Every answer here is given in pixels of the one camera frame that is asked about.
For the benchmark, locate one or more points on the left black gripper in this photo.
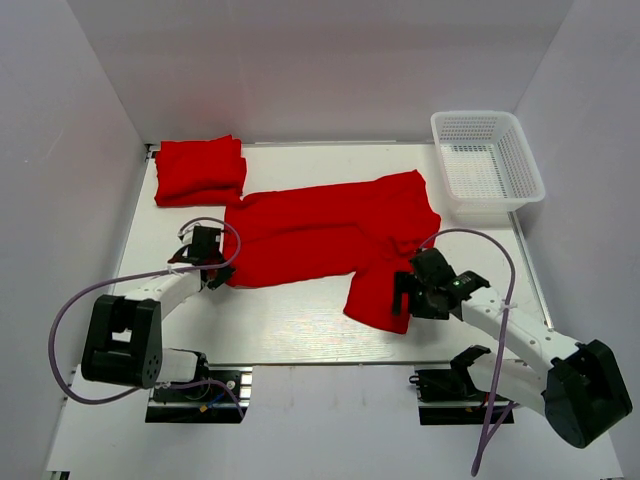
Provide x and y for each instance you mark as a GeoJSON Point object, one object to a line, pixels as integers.
{"type": "Point", "coordinates": [221, 278]}

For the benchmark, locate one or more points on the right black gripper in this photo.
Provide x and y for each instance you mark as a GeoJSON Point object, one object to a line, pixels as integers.
{"type": "Point", "coordinates": [407, 283]}

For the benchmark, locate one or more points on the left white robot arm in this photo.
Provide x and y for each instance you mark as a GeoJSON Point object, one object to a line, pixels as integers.
{"type": "Point", "coordinates": [124, 342]}

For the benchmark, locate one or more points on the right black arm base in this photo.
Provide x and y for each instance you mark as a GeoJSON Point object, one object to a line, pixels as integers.
{"type": "Point", "coordinates": [445, 400]}

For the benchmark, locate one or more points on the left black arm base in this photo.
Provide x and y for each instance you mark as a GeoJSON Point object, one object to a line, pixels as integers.
{"type": "Point", "coordinates": [204, 404]}

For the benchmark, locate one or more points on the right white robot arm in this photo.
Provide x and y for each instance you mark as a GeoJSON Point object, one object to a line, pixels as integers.
{"type": "Point", "coordinates": [577, 387]}

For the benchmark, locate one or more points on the folded red t shirt stack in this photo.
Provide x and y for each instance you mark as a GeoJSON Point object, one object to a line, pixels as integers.
{"type": "Point", "coordinates": [200, 173]}

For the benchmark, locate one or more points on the white plastic basket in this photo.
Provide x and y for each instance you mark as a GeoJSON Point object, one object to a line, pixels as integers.
{"type": "Point", "coordinates": [486, 162]}

